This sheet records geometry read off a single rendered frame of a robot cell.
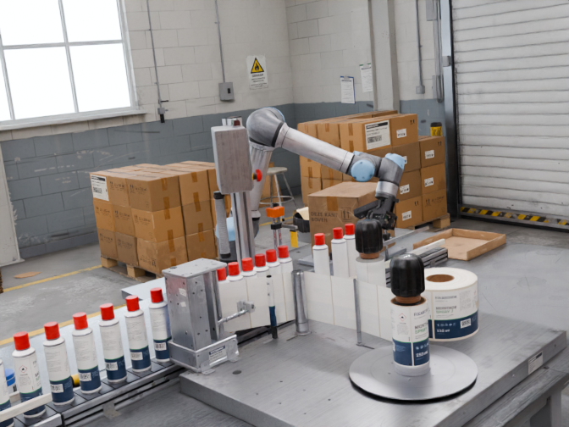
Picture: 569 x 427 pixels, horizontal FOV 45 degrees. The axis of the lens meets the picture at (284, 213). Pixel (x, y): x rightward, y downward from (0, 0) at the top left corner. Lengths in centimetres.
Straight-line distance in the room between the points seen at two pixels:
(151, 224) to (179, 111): 285
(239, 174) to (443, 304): 69
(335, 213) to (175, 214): 293
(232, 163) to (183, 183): 353
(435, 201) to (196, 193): 230
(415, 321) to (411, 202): 470
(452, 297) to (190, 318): 69
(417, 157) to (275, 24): 334
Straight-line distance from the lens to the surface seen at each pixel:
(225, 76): 844
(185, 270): 180
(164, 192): 547
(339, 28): 830
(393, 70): 762
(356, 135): 581
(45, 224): 753
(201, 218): 567
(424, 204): 646
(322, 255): 228
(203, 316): 180
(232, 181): 204
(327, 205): 277
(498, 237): 299
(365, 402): 161
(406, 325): 165
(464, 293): 189
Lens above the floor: 163
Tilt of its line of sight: 12 degrees down
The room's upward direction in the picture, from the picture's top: 5 degrees counter-clockwise
